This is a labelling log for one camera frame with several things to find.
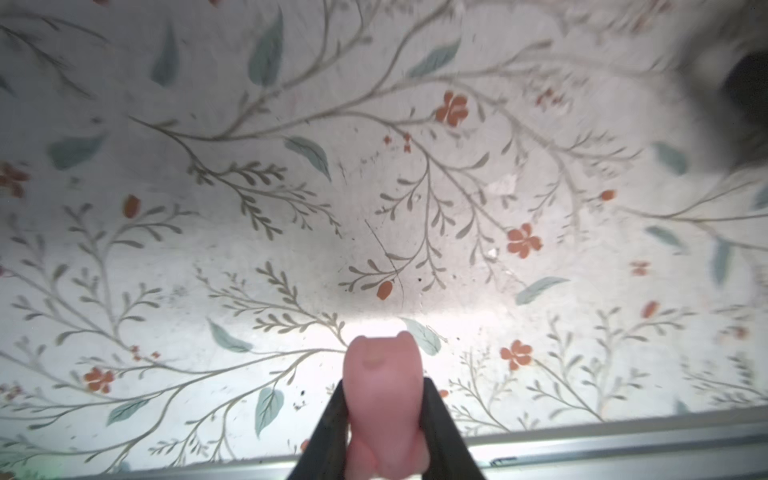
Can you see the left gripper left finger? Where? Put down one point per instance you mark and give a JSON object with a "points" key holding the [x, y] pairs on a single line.
{"points": [[325, 455]]}

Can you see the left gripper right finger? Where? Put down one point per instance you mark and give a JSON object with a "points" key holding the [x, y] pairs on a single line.
{"points": [[450, 458]]}

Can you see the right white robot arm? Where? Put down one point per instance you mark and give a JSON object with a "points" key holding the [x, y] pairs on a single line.
{"points": [[725, 74]]}

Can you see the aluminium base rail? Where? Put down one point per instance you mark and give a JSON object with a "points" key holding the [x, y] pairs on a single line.
{"points": [[729, 444]]}

